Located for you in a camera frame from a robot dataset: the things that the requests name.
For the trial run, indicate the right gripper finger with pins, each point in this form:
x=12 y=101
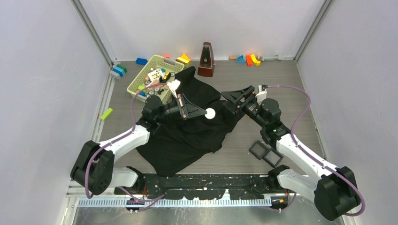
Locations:
x=233 y=107
x=238 y=95

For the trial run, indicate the lime green block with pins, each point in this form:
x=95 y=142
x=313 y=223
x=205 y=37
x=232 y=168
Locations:
x=106 y=114

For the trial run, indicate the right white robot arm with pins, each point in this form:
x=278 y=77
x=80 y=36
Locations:
x=332 y=189

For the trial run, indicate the yellow curved block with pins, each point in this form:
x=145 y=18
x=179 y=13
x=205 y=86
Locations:
x=254 y=60

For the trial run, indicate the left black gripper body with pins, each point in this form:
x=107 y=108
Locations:
x=177 y=111

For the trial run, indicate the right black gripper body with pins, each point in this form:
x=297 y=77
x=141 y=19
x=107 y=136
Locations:
x=252 y=109

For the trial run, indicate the light blue toy block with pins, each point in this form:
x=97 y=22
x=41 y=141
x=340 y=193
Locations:
x=241 y=59

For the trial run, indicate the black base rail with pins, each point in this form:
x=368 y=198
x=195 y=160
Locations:
x=203 y=186

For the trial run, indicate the light green plastic basket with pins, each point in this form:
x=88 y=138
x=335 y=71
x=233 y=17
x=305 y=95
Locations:
x=142 y=80

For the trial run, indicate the yellow black screwdriver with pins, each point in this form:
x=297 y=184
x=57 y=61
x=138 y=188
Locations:
x=166 y=77

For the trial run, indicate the black square frame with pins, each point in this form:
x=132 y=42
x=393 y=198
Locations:
x=273 y=157
x=259 y=150

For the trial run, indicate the nine of spades card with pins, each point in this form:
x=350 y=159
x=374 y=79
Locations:
x=156 y=74

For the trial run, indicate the round pink brooch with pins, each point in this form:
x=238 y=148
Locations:
x=210 y=113

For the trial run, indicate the yellow orange block stack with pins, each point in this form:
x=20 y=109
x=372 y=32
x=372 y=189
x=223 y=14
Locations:
x=184 y=59

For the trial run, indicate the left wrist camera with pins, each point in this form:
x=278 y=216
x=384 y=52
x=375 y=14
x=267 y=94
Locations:
x=173 y=86

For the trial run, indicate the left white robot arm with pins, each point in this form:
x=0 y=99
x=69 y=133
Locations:
x=94 y=167

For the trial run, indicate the brown wooden metronome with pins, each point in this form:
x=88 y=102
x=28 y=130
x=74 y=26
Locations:
x=206 y=62

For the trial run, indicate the black garment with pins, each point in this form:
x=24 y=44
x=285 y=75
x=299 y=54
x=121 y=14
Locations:
x=179 y=143

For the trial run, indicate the blue green stacked blocks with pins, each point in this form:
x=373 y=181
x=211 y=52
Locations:
x=118 y=71

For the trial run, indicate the red orange block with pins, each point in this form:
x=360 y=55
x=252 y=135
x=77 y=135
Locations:
x=249 y=61

